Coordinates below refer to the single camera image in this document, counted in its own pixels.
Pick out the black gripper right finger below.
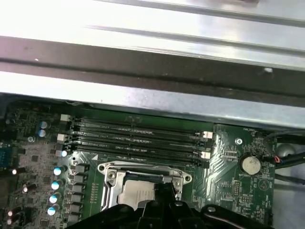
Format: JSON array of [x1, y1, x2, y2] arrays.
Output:
[[165, 183, 272, 229]]

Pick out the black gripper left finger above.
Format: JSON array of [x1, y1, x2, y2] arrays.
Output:
[[81, 183, 169, 229]]

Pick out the silver CPU green board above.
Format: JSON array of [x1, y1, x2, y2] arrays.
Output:
[[116, 170, 165, 208]]

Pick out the CPU socket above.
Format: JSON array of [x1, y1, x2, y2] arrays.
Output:
[[97, 161, 193, 213]]

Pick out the metal locking lever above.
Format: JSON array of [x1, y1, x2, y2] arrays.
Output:
[[104, 162, 172, 170]]

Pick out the RAM slot black latches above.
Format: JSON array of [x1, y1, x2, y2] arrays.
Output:
[[69, 125, 210, 150], [68, 144, 210, 169]]

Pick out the RAM slot white latches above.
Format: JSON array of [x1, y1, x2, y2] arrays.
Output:
[[57, 133, 212, 160], [60, 114, 213, 140]]

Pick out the silver coin battery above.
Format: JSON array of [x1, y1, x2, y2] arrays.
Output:
[[241, 153, 262, 175]]

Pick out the green motherboard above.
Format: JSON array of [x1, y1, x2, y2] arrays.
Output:
[[0, 102, 277, 229]]

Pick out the black PC case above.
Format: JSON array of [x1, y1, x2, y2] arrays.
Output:
[[0, 35, 305, 229]]

